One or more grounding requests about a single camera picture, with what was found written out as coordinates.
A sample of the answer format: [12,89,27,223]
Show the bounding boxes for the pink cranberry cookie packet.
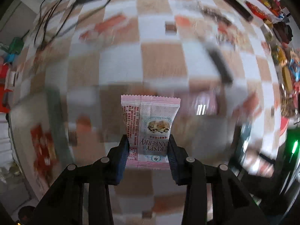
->
[121,94,181,169]

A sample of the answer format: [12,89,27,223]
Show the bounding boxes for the mauve wafer snack packet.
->
[178,90,221,116]

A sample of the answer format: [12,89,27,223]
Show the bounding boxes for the red square snack packet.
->
[31,124,58,186]

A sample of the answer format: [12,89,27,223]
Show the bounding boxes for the blue wafer snack packet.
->
[234,122,258,168]

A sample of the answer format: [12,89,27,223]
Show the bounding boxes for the dark bar in clear wrapper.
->
[204,43,233,85]

